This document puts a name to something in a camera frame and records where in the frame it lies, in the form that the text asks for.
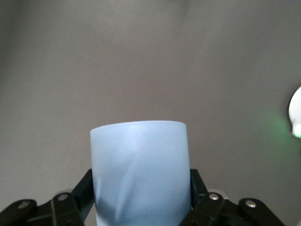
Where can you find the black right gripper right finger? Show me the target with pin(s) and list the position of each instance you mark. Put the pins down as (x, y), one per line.
(211, 212)

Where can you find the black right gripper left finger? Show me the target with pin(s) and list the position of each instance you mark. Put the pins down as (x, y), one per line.
(63, 212)

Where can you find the light blue cup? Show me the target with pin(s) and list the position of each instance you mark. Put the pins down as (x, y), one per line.
(141, 176)

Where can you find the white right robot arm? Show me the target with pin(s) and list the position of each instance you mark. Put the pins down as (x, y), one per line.
(296, 106)

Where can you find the dark grey table cover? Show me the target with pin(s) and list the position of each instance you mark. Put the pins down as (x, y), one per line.
(141, 70)

